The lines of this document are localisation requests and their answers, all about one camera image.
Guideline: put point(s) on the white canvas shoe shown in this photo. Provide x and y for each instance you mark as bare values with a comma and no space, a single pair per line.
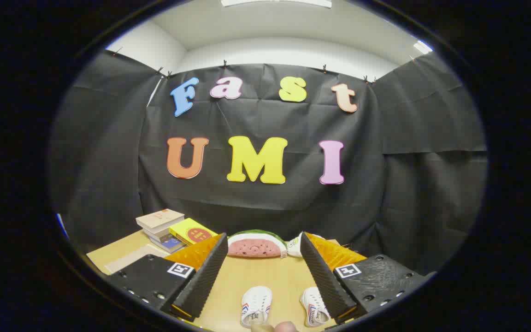
314,306
256,304

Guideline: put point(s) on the blue cover book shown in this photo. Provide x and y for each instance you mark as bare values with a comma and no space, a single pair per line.
169,242

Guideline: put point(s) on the white book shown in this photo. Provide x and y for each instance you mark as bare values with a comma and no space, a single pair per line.
155,234

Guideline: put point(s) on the yellow book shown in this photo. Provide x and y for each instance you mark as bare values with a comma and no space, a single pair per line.
191,230

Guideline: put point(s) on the small ceiling light panel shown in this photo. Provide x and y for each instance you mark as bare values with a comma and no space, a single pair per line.
422,47

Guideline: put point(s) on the beige cover book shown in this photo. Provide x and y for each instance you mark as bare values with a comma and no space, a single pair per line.
159,217

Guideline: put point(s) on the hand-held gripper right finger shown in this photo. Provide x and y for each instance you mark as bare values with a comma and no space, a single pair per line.
325,281

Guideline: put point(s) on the long ceiling light panel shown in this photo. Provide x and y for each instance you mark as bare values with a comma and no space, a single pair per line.
274,2

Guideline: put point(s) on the white plush toy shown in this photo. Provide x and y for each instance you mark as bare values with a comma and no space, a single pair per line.
295,246

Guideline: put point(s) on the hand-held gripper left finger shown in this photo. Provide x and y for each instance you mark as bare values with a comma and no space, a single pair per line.
205,281

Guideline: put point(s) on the watermelon slice plush toy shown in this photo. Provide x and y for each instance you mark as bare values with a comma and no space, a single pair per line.
256,246

